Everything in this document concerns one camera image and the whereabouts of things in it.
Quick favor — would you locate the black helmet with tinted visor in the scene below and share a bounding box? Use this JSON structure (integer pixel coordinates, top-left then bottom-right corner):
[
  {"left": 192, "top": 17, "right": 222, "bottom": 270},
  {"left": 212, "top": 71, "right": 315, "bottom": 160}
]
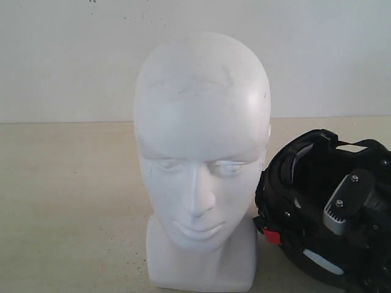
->
[{"left": 254, "top": 129, "right": 390, "bottom": 292}]

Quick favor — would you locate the white mannequin head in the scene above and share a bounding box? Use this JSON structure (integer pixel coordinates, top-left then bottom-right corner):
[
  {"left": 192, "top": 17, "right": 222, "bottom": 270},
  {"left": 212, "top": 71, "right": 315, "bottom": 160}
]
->
[{"left": 134, "top": 32, "right": 271, "bottom": 286}]

